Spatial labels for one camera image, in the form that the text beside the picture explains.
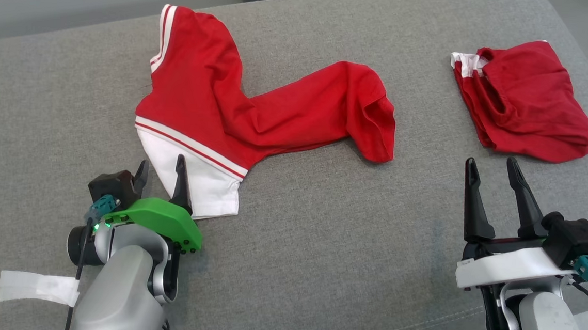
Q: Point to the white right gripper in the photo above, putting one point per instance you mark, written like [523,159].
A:
[504,265]

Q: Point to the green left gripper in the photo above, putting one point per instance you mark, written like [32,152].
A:
[161,217]

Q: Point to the red jersey with white trim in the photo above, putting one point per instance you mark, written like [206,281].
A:
[201,91]

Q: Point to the red shirt with white trim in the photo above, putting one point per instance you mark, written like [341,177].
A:
[531,99]

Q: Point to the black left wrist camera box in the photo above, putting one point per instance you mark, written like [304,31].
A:
[114,186]

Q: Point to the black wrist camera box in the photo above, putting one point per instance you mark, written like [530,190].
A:
[114,186]
[576,239]

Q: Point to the teal left camera connector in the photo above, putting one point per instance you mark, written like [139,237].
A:
[104,207]

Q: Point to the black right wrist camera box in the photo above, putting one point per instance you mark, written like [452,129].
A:
[576,239]

